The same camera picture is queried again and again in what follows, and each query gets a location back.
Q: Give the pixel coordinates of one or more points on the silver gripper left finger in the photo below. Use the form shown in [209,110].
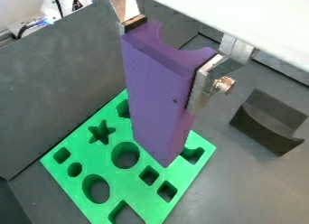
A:
[130,18]

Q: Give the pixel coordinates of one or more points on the dark grey foam mat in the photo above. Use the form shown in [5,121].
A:
[59,73]

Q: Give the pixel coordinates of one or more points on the purple arch block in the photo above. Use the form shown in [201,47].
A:
[159,75]

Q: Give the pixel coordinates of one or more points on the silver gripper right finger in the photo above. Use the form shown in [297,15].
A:
[211,77]

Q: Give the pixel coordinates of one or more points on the black arch holder block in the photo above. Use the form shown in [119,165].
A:
[269,122]

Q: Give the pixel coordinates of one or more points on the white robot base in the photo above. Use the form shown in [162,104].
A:
[56,9]

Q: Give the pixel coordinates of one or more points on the green shape sorter board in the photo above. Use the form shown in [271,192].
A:
[107,173]

